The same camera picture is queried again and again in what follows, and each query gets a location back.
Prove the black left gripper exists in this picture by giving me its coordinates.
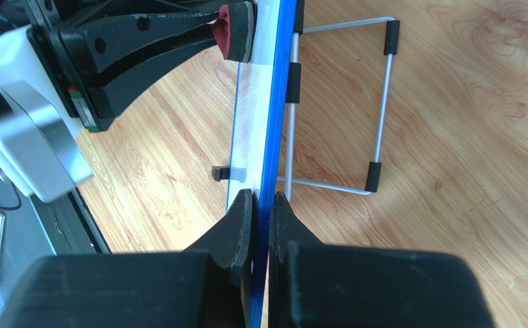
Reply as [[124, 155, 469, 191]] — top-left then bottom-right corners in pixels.
[[0, 1, 218, 132]]

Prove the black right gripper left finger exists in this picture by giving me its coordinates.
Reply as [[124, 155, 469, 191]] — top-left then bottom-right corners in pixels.
[[184, 189, 253, 327]]

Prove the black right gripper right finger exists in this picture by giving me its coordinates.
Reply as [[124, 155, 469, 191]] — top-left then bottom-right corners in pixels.
[[268, 192, 323, 327]]

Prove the blue framed whiteboard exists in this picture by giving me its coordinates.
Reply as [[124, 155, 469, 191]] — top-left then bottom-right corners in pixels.
[[228, 1, 297, 327]]

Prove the red heart eraser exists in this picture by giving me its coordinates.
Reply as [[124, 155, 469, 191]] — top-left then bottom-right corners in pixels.
[[211, 1, 257, 63]]

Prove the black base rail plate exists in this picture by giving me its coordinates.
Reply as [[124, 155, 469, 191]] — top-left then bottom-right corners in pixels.
[[30, 189, 111, 255]]

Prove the silver wire board stand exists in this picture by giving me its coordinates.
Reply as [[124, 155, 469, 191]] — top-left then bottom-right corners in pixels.
[[211, 0, 401, 201]]

